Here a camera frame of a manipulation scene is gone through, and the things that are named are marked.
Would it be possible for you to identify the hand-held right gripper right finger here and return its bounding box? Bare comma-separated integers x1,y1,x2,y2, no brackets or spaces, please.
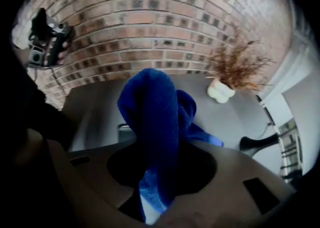
154,139,298,228

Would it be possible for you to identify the person's torso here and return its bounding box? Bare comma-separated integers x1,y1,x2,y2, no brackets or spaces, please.
9,46,76,152

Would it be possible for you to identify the person's left hand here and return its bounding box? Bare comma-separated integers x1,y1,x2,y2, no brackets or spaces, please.
58,41,71,66

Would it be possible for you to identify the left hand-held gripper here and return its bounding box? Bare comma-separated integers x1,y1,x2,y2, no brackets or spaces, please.
11,8,75,69

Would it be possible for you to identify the blue cloth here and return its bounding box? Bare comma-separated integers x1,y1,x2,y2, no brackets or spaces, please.
117,68,225,224

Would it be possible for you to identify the orange plant in white pot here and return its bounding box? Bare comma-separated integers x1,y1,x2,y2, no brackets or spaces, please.
206,34,275,104

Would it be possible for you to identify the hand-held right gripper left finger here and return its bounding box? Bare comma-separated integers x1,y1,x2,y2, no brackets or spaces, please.
14,128,146,228

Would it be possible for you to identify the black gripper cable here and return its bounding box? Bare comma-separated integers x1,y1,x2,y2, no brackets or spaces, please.
49,66,70,96

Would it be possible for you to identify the white table lamp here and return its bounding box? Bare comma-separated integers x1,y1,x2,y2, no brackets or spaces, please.
239,89,316,158

